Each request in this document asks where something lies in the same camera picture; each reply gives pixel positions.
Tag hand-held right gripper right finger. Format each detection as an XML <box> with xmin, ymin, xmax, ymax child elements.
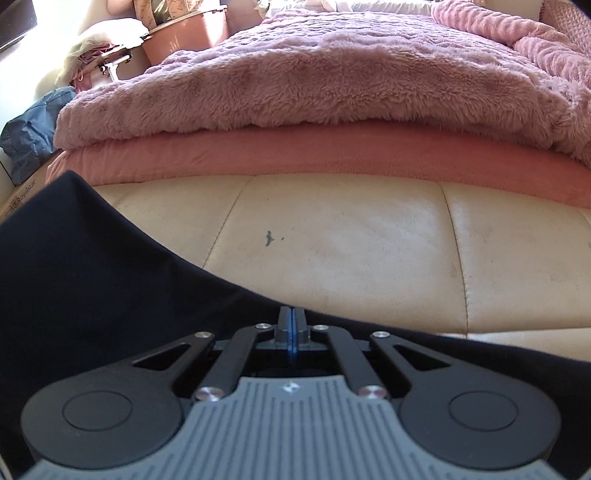
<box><xmin>292</xmin><ymin>305</ymin><xmax>453</xmax><ymax>400</ymax></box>

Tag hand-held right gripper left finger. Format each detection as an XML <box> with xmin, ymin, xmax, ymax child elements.
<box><xmin>131</xmin><ymin>305</ymin><xmax>293</xmax><ymax>402</ymax></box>

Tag black pants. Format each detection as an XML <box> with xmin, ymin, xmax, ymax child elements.
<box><xmin>0</xmin><ymin>171</ymin><xmax>591</xmax><ymax>480</ymax></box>

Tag beige leather bed bench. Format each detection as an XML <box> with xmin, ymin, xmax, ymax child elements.
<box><xmin>90</xmin><ymin>173</ymin><xmax>591</xmax><ymax>365</ymax></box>

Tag salmon pink bed sheet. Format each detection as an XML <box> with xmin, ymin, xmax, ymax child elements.
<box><xmin>45</xmin><ymin>121</ymin><xmax>591</xmax><ymax>208</ymax></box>

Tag mauve fluffy blanket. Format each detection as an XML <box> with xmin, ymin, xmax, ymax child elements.
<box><xmin>54</xmin><ymin>11</ymin><xmax>591</xmax><ymax>167</ymax></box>

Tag cardboard box with blue print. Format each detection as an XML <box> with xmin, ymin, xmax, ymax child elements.
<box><xmin>0</xmin><ymin>171</ymin><xmax>52</xmax><ymax>224</ymax></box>

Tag pink plastic storage bin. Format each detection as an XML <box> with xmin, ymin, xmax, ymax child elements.
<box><xmin>141</xmin><ymin>8</ymin><xmax>230</xmax><ymax>66</ymax></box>

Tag white folding side table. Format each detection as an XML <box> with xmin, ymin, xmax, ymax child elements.
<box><xmin>95</xmin><ymin>44</ymin><xmax>153</xmax><ymax>80</ymax></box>

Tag blue fabric bag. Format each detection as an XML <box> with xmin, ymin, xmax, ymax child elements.
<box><xmin>0</xmin><ymin>88</ymin><xmax>78</xmax><ymax>185</ymax></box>

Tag cream cloth pile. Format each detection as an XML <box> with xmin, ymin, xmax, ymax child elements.
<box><xmin>60</xmin><ymin>18</ymin><xmax>149</xmax><ymax>86</ymax></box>

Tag patterned brown bag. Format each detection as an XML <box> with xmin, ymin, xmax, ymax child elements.
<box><xmin>133</xmin><ymin>0</ymin><xmax>227</xmax><ymax>29</ymax></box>

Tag pink textured blanket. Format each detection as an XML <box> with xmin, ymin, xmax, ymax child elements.
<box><xmin>431</xmin><ymin>0</ymin><xmax>591</xmax><ymax>93</ymax></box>

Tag black television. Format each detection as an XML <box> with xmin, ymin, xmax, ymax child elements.
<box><xmin>0</xmin><ymin>0</ymin><xmax>38</xmax><ymax>52</ymax></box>

